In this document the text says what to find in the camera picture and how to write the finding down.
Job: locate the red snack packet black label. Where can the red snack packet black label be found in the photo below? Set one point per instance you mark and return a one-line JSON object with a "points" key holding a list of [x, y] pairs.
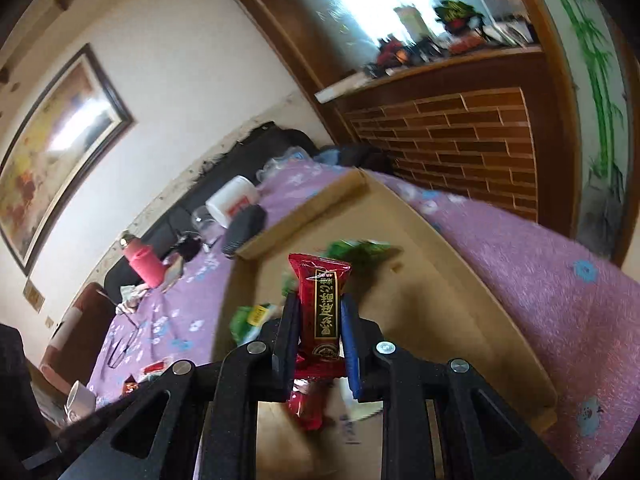
{"points": [[322, 305]]}

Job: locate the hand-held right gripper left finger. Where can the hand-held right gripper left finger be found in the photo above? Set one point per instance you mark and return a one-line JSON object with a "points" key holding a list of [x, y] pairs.
{"points": [[291, 350]]}

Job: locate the green bamboo wall mural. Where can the green bamboo wall mural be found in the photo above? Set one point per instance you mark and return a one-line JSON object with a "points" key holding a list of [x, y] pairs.
{"points": [[595, 85]]}

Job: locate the black eyeglasses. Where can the black eyeglasses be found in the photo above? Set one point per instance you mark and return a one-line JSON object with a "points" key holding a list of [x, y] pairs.
{"points": [[122, 347]]}

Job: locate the cardboard box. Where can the cardboard box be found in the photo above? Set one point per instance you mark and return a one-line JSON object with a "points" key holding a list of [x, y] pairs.
{"points": [[450, 320]]}

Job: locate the small patterned pouch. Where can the small patterned pouch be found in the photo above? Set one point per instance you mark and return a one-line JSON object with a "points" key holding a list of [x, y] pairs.
{"points": [[173, 270]]}

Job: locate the dark bundle of clothing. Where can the dark bundle of clothing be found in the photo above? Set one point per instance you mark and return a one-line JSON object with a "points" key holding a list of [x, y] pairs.
{"points": [[360, 157]]}

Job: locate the white flat box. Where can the white flat box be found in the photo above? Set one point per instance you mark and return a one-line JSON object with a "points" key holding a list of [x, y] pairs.
{"points": [[340, 87]]}

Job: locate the black sofa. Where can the black sofa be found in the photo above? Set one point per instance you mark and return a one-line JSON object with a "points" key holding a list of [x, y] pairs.
{"points": [[215, 185]]}

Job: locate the white cup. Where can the white cup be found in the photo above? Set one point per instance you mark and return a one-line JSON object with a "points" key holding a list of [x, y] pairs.
{"points": [[80, 402]]}

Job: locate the framed horse painting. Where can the framed horse painting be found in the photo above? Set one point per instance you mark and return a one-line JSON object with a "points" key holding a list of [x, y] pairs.
{"points": [[55, 160]]}

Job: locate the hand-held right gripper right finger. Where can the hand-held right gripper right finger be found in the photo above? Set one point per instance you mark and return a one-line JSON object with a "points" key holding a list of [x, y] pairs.
{"points": [[350, 350]]}

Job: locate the brown armchair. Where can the brown armchair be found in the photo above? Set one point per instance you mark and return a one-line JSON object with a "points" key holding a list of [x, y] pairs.
{"points": [[80, 325]]}

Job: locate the yellow wall plaque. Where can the yellow wall plaque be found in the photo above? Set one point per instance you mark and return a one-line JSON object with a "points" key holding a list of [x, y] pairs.
{"points": [[34, 296]]}

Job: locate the pink thermos bottle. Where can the pink thermos bottle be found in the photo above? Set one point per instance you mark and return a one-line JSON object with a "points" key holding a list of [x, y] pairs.
{"points": [[145, 265]]}

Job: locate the pile of dark clutter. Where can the pile of dark clutter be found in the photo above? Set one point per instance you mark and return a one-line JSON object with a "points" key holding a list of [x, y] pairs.
{"points": [[450, 35]]}

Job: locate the white plastic jar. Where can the white plastic jar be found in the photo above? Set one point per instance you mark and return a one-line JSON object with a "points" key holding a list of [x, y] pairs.
{"points": [[230, 200]]}

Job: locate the pile of assorted snack packets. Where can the pile of assorted snack packets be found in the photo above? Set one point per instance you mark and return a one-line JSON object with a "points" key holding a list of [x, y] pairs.
{"points": [[150, 372]]}

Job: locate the green yellow snack packet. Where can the green yellow snack packet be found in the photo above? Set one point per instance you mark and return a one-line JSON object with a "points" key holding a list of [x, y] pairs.
{"points": [[250, 320]]}

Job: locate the black glasses case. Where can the black glasses case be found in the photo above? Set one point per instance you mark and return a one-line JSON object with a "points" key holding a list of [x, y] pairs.
{"points": [[245, 227]]}

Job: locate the crumpled light cloth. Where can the crumpled light cloth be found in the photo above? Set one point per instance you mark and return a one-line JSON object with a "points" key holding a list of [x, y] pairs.
{"points": [[132, 300]]}

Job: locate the clear glass jar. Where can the clear glass jar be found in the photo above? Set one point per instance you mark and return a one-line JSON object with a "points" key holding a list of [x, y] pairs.
{"points": [[205, 222]]}

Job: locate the window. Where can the window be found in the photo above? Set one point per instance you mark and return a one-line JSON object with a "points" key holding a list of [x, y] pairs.
{"points": [[360, 0]]}

